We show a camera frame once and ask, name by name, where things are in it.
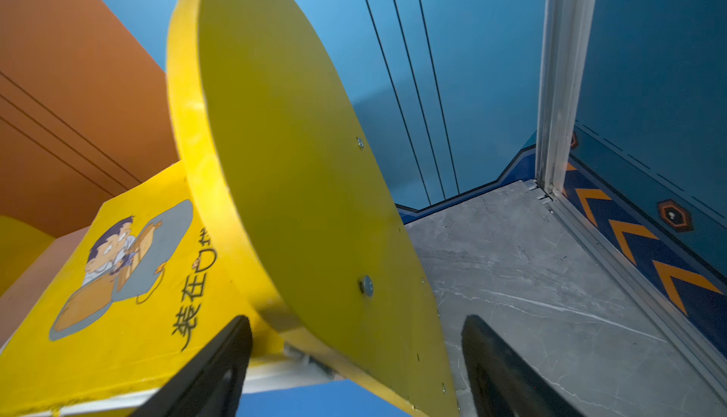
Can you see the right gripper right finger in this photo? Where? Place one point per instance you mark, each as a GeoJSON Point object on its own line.
{"type": "Point", "coordinates": [502, 383]}

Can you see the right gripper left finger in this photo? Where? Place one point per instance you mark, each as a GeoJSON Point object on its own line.
{"type": "Point", "coordinates": [211, 383]}

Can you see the white book brown pattern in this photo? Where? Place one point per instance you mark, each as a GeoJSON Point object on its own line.
{"type": "Point", "coordinates": [297, 370]}

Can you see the yellow cartoon cover book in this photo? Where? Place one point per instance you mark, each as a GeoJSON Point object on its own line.
{"type": "Point", "coordinates": [144, 292]}

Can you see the yellow pink blue bookshelf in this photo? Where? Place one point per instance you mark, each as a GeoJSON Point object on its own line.
{"type": "Point", "coordinates": [280, 174]}

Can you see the aluminium frame post right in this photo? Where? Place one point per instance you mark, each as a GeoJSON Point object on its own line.
{"type": "Point", "coordinates": [566, 32]}

